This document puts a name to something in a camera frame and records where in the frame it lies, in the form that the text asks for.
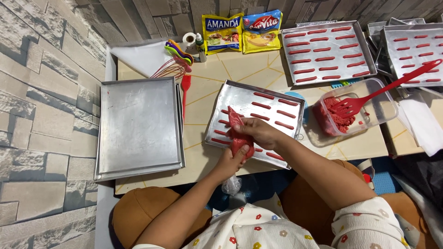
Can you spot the person's left hand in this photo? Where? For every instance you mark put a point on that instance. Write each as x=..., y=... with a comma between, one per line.
x=231, y=162

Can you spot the person's right hand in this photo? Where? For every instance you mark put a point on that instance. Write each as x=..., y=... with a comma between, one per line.
x=260, y=133

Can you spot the person's right fingers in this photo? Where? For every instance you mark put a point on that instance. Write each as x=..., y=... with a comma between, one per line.
x=239, y=126

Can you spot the piping bag with red dough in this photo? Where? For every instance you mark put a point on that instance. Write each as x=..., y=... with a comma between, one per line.
x=238, y=140

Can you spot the metal baking tray half filled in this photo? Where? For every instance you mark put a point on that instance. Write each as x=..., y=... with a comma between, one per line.
x=256, y=114

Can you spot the short rows of red dough strips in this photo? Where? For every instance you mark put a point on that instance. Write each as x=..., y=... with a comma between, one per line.
x=273, y=109

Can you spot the empty metal baking tray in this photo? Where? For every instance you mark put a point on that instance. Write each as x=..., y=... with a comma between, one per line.
x=181, y=124
x=138, y=128

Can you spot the red silicone brush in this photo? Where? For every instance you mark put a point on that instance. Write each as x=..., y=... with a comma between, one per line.
x=185, y=90

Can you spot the red dough lump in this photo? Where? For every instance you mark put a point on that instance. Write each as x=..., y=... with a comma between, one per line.
x=332, y=119

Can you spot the green dropper bottle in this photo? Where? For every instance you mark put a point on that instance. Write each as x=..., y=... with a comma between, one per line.
x=199, y=42

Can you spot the yellow packet with blue label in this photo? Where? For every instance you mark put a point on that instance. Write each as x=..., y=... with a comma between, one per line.
x=222, y=33

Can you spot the colourful measuring spoons set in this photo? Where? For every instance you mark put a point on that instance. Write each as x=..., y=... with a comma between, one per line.
x=179, y=52

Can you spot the yellow packet with red label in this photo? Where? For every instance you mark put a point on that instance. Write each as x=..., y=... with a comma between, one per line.
x=262, y=31

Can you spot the white tape roll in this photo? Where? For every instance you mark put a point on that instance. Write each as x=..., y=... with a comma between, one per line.
x=188, y=38

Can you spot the blue green comb scraper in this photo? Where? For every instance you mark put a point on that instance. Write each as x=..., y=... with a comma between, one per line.
x=341, y=83

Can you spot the three columns of red dough strips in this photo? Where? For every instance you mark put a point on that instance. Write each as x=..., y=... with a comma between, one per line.
x=325, y=53

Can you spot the white floral shirt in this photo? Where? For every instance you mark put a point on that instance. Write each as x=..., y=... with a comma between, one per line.
x=294, y=226

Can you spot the metal baking tray fully filled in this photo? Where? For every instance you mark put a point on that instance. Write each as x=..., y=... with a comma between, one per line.
x=327, y=52

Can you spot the white plastic sheet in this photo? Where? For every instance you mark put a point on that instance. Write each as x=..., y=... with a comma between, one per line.
x=142, y=58

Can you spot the metal grater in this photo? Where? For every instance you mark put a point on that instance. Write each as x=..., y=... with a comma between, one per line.
x=311, y=23

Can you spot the red and white object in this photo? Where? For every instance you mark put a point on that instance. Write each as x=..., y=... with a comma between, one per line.
x=367, y=174

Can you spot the clear plastic container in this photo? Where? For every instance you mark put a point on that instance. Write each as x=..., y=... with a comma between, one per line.
x=377, y=107

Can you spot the red slotted spatula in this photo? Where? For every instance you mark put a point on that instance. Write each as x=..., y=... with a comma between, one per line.
x=377, y=91

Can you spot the stack of metal baking trays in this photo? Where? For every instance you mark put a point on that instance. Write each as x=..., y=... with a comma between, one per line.
x=375, y=38

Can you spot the white paper sheets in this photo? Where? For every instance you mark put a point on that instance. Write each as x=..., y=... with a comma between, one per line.
x=420, y=122

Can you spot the metal baking tray with small strips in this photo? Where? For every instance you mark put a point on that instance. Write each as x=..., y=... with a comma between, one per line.
x=412, y=52

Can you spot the black cloth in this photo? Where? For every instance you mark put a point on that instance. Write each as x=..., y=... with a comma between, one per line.
x=422, y=176

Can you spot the rows of small red dough strips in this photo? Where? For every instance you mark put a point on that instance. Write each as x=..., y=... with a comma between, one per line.
x=415, y=55

